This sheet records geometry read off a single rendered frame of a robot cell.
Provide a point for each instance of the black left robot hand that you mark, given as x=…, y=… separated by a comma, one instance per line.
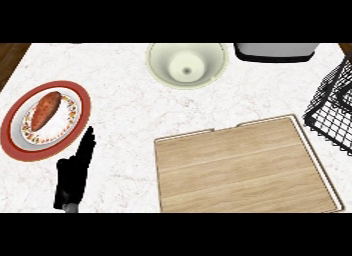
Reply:
x=76, y=170

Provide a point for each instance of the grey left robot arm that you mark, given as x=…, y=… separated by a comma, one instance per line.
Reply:
x=72, y=208

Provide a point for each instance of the pale wooden tray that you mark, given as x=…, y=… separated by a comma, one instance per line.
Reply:
x=243, y=166

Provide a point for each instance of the white floral rimmed plate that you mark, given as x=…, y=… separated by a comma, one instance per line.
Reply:
x=56, y=128

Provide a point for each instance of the red round placemat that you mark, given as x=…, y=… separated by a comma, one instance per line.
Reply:
x=13, y=146

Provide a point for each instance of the orange sweet potato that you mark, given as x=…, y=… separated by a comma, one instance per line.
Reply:
x=45, y=110

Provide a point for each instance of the pale green round bowl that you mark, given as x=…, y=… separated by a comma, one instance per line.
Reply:
x=187, y=65

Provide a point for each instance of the grey and black appliance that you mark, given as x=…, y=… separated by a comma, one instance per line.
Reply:
x=276, y=51

